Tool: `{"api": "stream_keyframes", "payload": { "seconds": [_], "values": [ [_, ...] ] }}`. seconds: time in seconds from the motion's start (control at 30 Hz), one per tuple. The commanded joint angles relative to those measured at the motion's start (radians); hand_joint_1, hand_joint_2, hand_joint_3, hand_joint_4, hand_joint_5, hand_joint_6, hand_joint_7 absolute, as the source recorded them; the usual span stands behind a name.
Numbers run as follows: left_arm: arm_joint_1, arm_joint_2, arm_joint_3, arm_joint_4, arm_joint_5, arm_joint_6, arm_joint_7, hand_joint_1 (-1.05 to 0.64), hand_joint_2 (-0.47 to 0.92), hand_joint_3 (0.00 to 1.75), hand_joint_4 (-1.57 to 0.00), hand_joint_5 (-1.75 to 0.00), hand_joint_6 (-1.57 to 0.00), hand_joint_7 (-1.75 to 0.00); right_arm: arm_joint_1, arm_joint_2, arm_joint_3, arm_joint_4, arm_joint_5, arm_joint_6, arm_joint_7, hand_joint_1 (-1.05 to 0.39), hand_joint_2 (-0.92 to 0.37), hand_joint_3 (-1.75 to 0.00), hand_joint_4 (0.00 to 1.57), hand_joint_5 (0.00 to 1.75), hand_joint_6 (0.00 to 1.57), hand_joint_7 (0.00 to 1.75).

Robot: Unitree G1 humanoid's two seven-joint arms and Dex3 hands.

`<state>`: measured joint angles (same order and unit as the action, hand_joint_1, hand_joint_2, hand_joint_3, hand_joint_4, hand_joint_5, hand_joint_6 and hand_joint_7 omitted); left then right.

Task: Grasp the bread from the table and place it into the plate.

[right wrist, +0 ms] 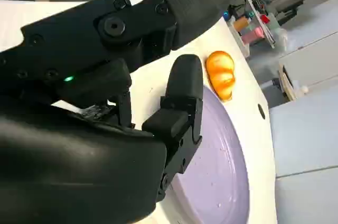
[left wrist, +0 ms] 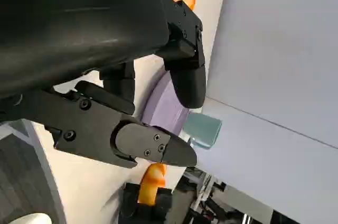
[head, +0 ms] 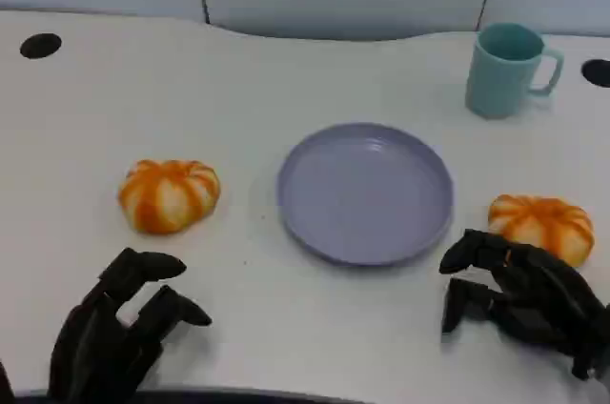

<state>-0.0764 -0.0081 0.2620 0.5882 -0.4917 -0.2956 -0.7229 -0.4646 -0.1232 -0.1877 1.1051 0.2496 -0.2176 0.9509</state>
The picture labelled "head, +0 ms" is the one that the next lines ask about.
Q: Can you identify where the orange white ring bread roll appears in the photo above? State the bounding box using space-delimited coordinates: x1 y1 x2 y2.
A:
117 159 222 235

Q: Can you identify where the pale green mug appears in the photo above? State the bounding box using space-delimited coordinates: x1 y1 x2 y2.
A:
464 22 565 119

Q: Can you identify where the orange white toy bread roll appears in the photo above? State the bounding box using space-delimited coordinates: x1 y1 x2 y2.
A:
488 193 595 268

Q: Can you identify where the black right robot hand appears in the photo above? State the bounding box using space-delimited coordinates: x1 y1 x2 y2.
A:
438 229 610 380

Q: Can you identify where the lilac plate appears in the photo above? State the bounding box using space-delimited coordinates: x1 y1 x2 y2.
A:
276 122 455 267

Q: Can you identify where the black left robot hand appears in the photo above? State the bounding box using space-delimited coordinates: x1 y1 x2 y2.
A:
47 247 214 404

